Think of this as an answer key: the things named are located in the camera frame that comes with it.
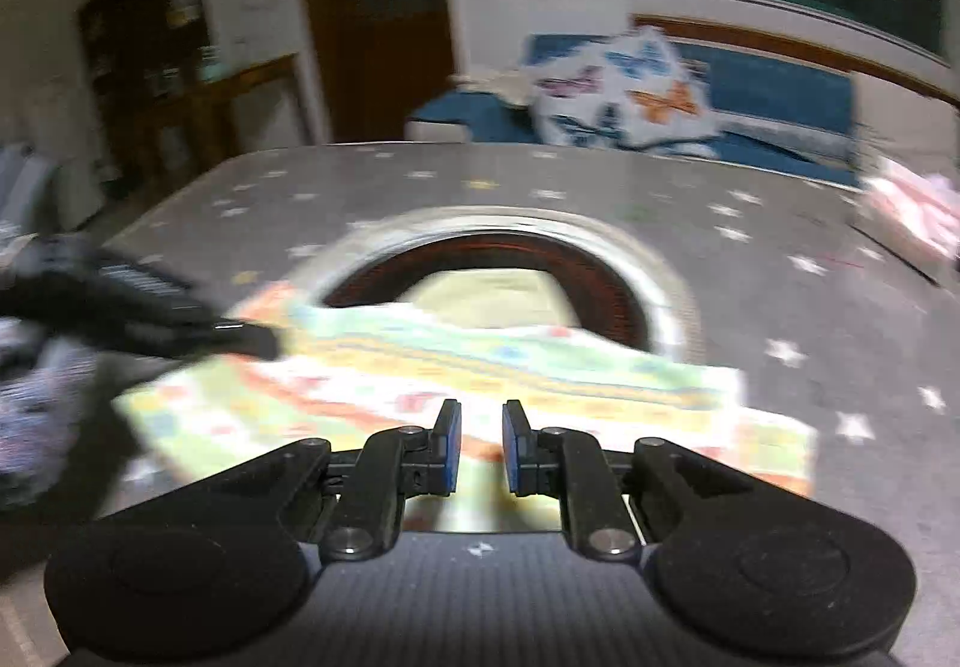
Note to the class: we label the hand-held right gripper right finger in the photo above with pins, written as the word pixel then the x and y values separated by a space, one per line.
pixel 513 451

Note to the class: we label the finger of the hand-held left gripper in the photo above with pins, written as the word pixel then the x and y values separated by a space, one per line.
pixel 251 339

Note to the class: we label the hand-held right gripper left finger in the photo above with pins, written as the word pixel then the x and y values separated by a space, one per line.
pixel 448 449

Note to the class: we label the colourful patterned garment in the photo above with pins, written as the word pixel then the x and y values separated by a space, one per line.
pixel 540 367

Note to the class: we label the person's left forearm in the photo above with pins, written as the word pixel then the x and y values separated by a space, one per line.
pixel 41 404

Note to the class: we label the round table stove recess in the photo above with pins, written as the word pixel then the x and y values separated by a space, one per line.
pixel 607 277

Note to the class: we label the wooden shelf cabinet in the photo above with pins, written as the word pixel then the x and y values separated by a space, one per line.
pixel 150 59

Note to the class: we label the grey star tablecloth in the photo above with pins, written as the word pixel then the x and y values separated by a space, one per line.
pixel 757 284

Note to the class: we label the brown wooden door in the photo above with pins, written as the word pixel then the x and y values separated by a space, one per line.
pixel 375 14

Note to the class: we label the cream cloth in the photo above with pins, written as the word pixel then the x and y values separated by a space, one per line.
pixel 491 85

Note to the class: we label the butterfly print pillow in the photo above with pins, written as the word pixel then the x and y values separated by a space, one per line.
pixel 622 93

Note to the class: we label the blue sofa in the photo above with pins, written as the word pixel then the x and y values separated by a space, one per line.
pixel 780 93

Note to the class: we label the pink cloth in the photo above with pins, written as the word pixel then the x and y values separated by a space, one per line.
pixel 915 209

